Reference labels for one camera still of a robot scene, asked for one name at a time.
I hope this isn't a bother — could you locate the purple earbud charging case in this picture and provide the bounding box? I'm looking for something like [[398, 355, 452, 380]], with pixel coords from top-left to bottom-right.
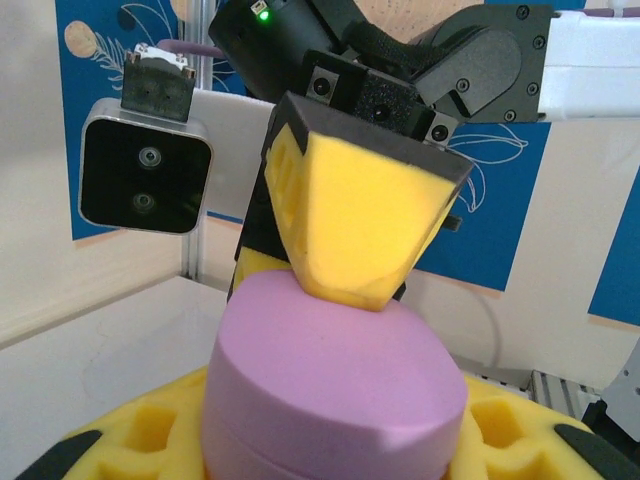
[[201, 268, 470, 480]]

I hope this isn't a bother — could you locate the aluminium frame post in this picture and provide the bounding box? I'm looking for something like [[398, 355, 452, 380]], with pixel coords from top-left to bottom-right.
[[180, 0, 205, 281]]

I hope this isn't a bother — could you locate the aluminium side rail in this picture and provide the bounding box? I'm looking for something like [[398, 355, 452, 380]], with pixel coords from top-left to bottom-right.
[[529, 368, 609, 427]]

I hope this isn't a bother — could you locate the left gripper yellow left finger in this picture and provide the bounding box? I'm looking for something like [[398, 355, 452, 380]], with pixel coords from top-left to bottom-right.
[[13, 364, 211, 480]]

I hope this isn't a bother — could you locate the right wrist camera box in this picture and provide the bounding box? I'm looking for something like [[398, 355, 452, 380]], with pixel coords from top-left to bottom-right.
[[77, 41, 216, 236]]

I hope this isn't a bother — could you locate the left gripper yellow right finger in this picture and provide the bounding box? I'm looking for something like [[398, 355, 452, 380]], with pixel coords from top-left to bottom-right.
[[448, 374, 640, 480]]

